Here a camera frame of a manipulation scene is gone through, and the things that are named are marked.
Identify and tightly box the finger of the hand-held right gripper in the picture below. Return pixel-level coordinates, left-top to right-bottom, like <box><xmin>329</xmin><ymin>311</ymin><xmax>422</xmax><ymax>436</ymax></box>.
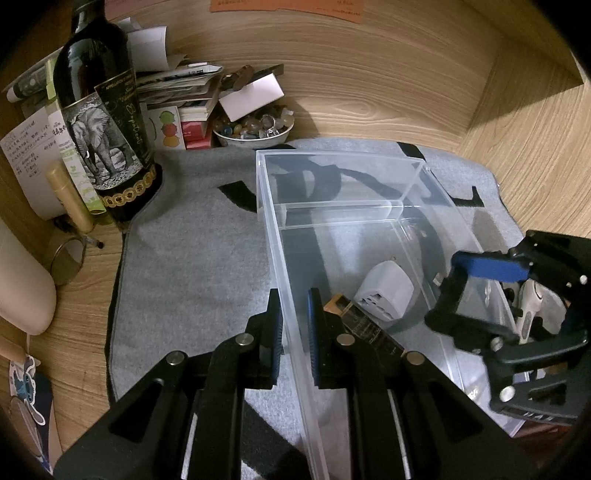
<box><xmin>451</xmin><ymin>230</ymin><xmax>591</xmax><ymax>340</ymax></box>
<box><xmin>424</xmin><ymin>265</ymin><xmax>589</xmax><ymax>365</ymax></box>

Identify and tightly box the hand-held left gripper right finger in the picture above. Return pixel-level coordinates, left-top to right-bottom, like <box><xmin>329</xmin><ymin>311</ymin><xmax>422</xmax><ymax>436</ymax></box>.
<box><xmin>307</xmin><ymin>287</ymin><xmax>541</xmax><ymax>480</ymax></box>

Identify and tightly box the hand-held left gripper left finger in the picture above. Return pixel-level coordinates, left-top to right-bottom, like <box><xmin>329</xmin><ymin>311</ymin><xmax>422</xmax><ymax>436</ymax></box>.
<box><xmin>53</xmin><ymin>288</ymin><xmax>284</xmax><ymax>480</ymax></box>

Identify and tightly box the white curved plastic gadget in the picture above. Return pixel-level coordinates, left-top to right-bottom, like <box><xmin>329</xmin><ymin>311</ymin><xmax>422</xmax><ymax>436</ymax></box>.
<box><xmin>513</xmin><ymin>279</ymin><xmax>572</xmax><ymax>346</ymax></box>

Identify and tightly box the clear plastic storage box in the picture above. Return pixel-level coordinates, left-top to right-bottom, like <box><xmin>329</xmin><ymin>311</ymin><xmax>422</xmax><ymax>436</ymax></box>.
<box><xmin>255</xmin><ymin>148</ymin><xmax>522</xmax><ymax>480</ymax></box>

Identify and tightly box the black and gold small box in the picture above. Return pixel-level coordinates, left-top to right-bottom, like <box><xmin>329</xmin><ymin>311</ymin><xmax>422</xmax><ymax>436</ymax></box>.
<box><xmin>323</xmin><ymin>294</ymin><xmax>403</xmax><ymax>357</ymax></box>

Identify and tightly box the white travel plug adapter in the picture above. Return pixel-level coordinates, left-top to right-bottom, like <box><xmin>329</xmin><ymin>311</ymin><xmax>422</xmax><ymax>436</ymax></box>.
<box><xmin>353</xmin><ymin>260</ymin><xmax>414</xmax><ymax>325</ymax></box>

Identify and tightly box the grey mat with black letters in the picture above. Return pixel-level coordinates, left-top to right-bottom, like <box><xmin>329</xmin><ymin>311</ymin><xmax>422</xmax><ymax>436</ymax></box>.
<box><xmin>107</xmin><ymin>137</ymin><xmax>529</xmax><ymax>480</ymax></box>

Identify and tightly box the white bowl of polished stones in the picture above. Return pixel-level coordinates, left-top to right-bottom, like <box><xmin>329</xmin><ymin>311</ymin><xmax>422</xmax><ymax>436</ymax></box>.
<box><xmin>212</xmin><ymin>104</ymin><xmax>296</xmax><ymax>149</ymax></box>

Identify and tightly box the red small box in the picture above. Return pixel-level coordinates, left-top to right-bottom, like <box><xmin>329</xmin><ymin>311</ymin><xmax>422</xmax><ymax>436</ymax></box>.
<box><xmin>179</xmin><ymin>117</ymin><xmax>216</xmax><ymax>150</ymax></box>

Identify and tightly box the card with fruit pictures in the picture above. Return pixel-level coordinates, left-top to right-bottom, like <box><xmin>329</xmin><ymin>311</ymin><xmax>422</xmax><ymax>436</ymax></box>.
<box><xmin>148</xmin><ymin>106</ymin><xmax>187</xmax><ymax>151</ymax></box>

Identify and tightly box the white cardboard box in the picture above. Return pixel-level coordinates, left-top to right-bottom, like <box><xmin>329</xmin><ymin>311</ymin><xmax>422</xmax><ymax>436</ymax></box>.
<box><xmin>218</xmin><ymin>73</ymin><xmax>286</xmax><ymax>122</ymax></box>

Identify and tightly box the gold tube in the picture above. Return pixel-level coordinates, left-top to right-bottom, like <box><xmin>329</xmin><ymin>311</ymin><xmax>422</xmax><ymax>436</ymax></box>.
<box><xmin>45</xmin><ymin>165</ymin><xmax>96</xmax><ymax>234</ymax></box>

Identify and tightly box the blue cartoon sticker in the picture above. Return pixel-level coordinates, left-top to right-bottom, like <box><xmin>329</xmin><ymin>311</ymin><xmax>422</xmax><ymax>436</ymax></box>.
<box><xmin>8</xmin><ymin>354</ymin><xmax>45</xmax><ymax>424</ymax></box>

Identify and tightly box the white rounded appliance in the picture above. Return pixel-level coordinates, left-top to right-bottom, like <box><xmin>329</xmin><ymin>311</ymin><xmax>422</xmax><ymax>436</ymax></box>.
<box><xmin>0</xmin><ymin>220</ymin><xmax>59</xmax><ymax>336</ymax></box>

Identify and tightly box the stack of papers and booklets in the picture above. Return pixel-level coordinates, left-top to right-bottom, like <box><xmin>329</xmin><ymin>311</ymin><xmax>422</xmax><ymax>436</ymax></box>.
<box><xmin>131</xmin><ymin>59</ymin><xmax>223</xmax><ymax>121</ymax></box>

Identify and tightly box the dark bottle with elephant label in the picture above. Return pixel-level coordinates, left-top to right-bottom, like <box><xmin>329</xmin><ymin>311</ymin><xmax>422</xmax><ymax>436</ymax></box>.
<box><xmin>52</xmin><ymin>0</ymin><xmax>164</xmax><ymax>223</ymax></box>

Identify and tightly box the handwritten paper note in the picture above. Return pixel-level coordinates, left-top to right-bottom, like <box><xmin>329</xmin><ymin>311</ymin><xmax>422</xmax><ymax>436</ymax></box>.
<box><xmin>0</xmin><ymin>110</ymin><xmax>71</xmax><ymax>221</ymax></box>

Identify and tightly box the white folded paper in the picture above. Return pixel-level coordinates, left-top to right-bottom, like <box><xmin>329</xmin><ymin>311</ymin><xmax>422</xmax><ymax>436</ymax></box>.
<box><xmin>121</xmin><ymin>18</ymin><xmax>170</xmax><ymax>75</ymax></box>

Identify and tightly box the white rolled tube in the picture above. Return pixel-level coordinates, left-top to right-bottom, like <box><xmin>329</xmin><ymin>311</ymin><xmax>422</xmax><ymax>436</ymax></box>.
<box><xmin>6</xmin><ymin>46</ymin><xmax>63</xmax><ymax>103</ymax></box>

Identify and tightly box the metal ring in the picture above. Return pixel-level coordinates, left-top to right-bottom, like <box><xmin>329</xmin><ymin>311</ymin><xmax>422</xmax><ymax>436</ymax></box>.
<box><xmin>49</xmin><ymin>235</ymin><xmax>89</xmax><ymax>288</ymax></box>

